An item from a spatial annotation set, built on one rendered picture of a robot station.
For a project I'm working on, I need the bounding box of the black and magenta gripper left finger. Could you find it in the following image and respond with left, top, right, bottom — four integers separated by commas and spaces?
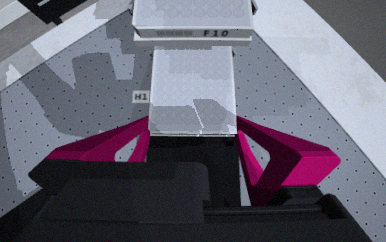
43, 116, 151, 162

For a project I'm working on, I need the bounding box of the grey perforated base plate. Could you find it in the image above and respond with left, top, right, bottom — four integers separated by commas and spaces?
0, 9, 386, 242

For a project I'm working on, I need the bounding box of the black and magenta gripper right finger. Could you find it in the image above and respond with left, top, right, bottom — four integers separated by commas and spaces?
235, 116, 341, 206

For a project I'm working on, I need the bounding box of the white multi-well plate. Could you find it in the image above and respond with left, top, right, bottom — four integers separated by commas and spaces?
148, 46, 237, 137
132, 0, 254, 46

